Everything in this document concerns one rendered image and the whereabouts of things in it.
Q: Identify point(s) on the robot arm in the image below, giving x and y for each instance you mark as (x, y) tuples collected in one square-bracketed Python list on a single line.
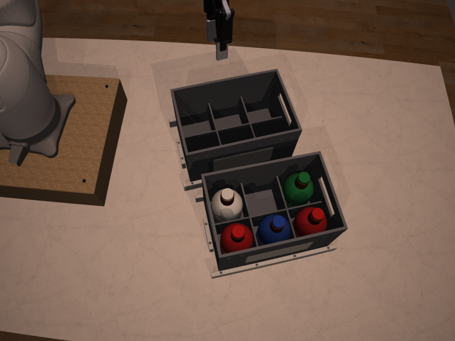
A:
[(32, 119)]

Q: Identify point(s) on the beige bottle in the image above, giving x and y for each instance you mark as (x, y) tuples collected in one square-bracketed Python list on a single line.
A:
[(226, 205)]

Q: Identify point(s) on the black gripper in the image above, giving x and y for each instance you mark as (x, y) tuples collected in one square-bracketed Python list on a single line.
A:
[(219, 25)]

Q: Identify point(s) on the green bottle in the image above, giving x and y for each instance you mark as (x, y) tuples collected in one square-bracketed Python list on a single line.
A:
[(297, 189)]

